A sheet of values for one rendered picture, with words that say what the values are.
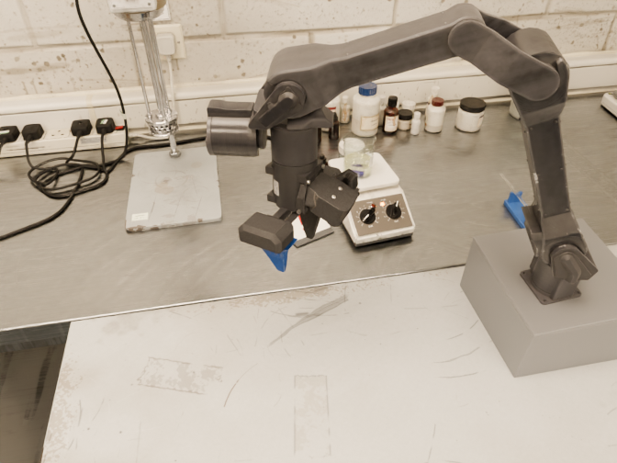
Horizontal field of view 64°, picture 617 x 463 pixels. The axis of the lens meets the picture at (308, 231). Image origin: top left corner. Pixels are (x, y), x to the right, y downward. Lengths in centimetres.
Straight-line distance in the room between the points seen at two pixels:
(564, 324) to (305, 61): 51
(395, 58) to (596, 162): 95
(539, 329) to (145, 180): 87
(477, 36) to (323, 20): 88
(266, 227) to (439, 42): 27
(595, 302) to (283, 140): 52
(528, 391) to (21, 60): 130
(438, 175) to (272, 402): 70
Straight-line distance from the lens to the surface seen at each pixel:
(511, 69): 54
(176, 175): 121
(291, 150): 59
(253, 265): 95
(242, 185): 116
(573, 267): 74
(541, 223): 70
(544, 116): 60
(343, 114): 139
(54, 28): 139
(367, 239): 97
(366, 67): 54
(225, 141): 59
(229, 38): 137
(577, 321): 80
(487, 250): 85
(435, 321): 88
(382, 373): 80
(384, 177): 103
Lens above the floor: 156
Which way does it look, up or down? 40 degrees down
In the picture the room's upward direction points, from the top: straight up
